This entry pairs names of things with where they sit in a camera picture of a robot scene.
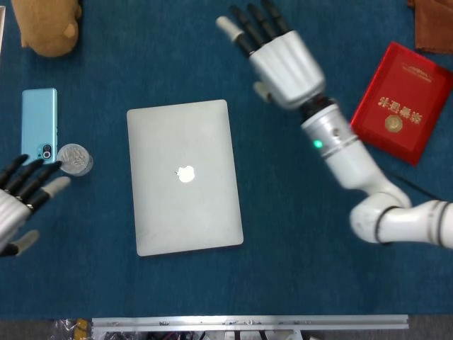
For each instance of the aluminium rail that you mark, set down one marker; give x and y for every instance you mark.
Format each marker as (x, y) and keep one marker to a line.
(247, 321)

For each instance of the white board with metal frame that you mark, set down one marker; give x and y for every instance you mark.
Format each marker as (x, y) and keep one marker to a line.
(1, 32)

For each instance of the clear round plastic jar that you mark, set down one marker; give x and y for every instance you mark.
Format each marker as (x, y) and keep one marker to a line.
(76, 161)

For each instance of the silver laptop with apple logo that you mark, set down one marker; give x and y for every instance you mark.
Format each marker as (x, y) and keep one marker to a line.
(184, 212)

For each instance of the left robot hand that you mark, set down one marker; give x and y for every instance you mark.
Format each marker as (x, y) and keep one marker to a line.
(10, 212)

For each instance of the brown plush toy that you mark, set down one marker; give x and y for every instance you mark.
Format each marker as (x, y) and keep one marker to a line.
(46, 28)

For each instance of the clear bag with yellow content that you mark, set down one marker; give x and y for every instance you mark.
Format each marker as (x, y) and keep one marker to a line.
(70, 329)

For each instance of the red certificate folder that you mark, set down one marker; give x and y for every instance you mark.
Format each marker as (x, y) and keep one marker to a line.
(400, 106)

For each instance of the light blue smartphone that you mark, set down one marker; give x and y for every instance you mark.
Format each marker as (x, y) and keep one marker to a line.
(39, 120)

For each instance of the teal table cover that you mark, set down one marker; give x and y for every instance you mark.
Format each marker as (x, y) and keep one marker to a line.
(283, 212)

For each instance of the brown cloth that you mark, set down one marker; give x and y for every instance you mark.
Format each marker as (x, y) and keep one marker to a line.
(435, 28)

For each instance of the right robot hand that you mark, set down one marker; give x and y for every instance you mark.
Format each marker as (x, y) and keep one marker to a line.
(286, 67)

